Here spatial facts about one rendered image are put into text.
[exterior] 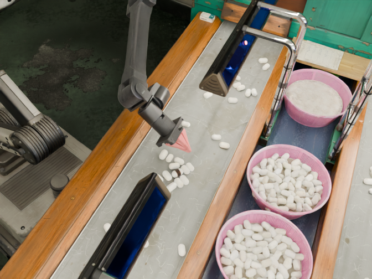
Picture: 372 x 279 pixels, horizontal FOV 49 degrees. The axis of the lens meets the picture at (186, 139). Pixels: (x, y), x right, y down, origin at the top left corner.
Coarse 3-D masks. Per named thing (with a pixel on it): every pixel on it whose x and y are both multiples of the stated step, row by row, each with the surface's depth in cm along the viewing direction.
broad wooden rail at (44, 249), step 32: (192, 32) 177; (160, 64) 162; (192, 64) 166; (128, 128) 139; (96, 160) 130; (128, 160) 133; (64, 192) 121; (96, 192) 123; (64, 224) 115; (32, 256) 108; (64, 256) 112
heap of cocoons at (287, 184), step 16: (272, 160) 137; (288, 160) 140; (256, 176) 132; (272, 176) 133; (288, 176) 133; (304, 176) 135; (256, 192) 130; (272, 192) 129; (288, 192) 129; (304, 192) 130; (320, 192) 131; (288, 208) 126; (304, 208) 127
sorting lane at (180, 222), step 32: (224, 32) 183; (256, 64) 170; (192, 96) 155; (256, 96) 157; (192, 128) 144; (224, 128) 145; (160, 160) 135; (192, 160) 135; (224, 160) 136; (128, 192) 126; (192, 192) 127; (96, 224) 118; (160, 224) 119; (192, 224) 120; (160, 256) 113
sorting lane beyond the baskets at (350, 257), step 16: (368, 112) 155; (368, 128) 150; (368, 144) 145; (368, 160) 140; (368, 176) 136; (352, 192) 131; (368, 192) 132; (352, 208) 127; (368, 208) 128; (352, 224) 124; (368, 224) 124; (352, 240) 120; (368, 240) 120; (352, 256) 117; (368, 256) 117; (336, 272) 113; (352, 272) 114; (368, 272) 114
